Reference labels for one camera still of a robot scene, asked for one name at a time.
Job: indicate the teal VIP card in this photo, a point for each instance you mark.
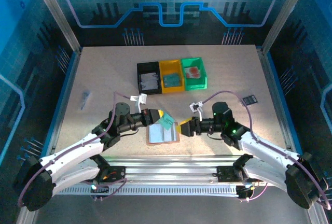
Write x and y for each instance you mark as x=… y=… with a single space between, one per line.
x=167 y=123
x=171 y=80

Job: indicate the white card red circles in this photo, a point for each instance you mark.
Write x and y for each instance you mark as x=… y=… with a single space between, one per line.
x=192 y=69

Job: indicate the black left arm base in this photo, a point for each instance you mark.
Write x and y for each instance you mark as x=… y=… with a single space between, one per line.
x=118 y=173

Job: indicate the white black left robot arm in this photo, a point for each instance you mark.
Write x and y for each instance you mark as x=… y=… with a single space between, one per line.
x=77 y=151

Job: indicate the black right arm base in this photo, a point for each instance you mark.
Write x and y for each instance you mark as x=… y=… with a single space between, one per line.
x=225 y=173

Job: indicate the white cards stack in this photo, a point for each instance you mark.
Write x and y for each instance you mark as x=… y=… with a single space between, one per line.
x=149 y=82

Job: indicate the small dark chip card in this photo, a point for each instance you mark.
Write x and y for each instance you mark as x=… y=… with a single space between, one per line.
x=250 y=100

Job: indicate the teal cards stack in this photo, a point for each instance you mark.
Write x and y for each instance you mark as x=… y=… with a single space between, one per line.
x=179 y=79

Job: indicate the red circle cards stack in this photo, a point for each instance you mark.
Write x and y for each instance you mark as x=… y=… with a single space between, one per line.
x=193 y=76

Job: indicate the black plastic bin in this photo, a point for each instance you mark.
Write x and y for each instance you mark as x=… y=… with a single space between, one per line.
x=149 y=93

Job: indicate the yellow plastic bin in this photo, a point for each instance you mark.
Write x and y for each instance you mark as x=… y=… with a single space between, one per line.
x=172 y=90

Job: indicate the green plastic bin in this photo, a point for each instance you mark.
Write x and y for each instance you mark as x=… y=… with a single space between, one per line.
x=194 y=86

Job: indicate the clear plastic bag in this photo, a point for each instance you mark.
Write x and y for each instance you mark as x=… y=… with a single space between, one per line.
x=85 y=99

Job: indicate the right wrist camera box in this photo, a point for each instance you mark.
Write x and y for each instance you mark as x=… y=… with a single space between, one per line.
x=195 y=107

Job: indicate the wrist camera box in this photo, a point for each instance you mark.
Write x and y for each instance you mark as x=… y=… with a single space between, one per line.
x=195 y=107
x=140 y=99

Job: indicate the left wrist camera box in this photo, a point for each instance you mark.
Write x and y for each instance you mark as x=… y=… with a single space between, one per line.
x=140 y=99

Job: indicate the aluminium mounting rail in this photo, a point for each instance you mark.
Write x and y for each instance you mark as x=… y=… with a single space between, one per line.
x=168 y=169

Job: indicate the aluminium side rail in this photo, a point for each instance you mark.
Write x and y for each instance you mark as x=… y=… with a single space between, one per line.
x=271 y=78
x=68 y=84

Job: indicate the aluminium frame post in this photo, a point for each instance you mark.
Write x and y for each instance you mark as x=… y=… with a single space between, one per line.
x=285 y=14
x=57 y=19

